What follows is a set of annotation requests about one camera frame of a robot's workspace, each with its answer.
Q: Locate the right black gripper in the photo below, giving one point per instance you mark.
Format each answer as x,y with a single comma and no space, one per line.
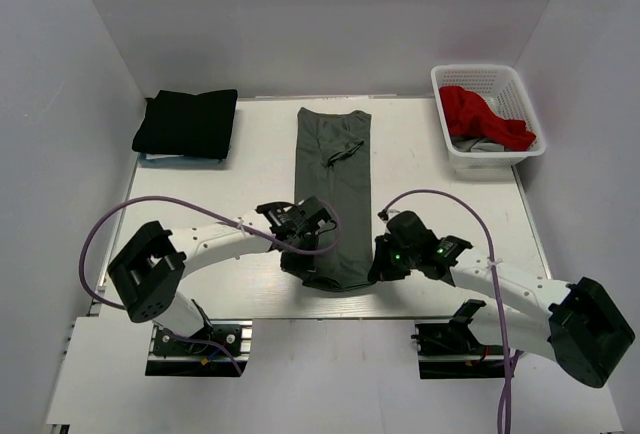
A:
382,270

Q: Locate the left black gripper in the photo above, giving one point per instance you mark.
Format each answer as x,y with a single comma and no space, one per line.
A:
298,268

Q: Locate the grey t shirt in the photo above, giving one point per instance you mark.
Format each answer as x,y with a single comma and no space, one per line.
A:
476,145
332,163

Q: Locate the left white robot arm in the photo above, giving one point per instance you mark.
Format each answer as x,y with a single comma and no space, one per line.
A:
148,270

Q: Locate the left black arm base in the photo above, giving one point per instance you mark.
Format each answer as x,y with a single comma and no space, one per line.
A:
224,355

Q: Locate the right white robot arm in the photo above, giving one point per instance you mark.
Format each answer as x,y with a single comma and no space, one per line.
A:
577,325

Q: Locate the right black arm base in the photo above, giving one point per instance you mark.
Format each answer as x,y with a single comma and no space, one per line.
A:
444,356

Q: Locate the grey t shirt in basket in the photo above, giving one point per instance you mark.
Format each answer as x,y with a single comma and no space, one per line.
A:
476,145

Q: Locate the folded black t shirt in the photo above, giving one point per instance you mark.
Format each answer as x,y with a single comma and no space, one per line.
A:
191,125

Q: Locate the red t shirt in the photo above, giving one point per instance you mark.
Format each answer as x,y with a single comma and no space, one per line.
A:
468,116

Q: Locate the folded light blue t shirt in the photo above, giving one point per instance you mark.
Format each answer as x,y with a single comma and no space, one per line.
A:
177,162

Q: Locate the white plastic basket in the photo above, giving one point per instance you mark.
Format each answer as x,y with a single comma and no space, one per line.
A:
501,88

